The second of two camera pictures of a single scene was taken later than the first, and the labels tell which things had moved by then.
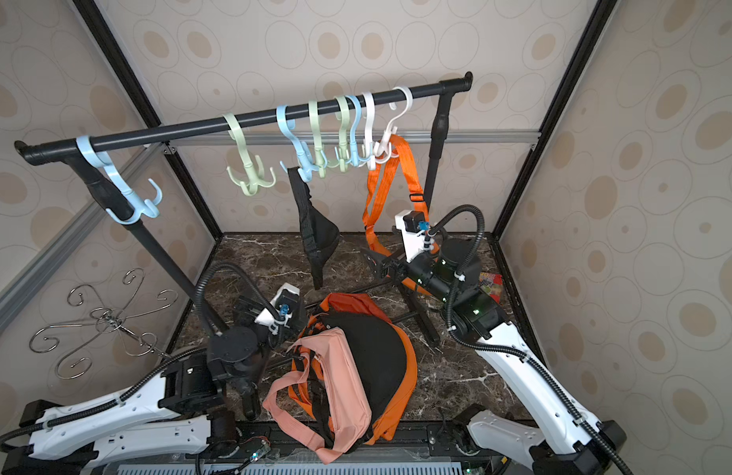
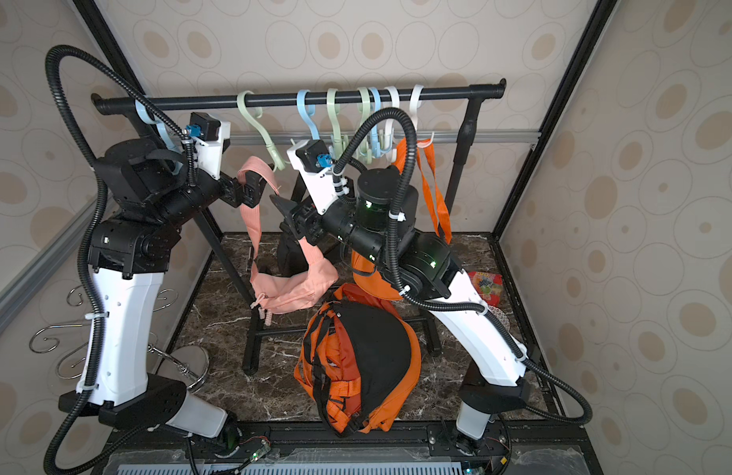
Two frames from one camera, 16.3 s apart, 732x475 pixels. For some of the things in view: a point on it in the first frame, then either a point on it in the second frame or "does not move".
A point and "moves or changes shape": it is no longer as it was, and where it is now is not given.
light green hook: [342, 116] → [364, 101]
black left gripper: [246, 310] → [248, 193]
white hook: [371, 159] → [390, 151]
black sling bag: [320, 235] moves or changes shape
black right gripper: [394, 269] → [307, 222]
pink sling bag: [341, 393] → [301, 287]
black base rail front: [252, 448] does not move
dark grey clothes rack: [61, 149] → [249, 301]
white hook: [385, 152] → [415, 104]
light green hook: [320, 155] → [339, 142]
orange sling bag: [396, 147] moves or changes shape
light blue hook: [354, 157] → [374, 149]
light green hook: [255, 176] → [254, 114]
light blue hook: [299, 148] → [306, 112]
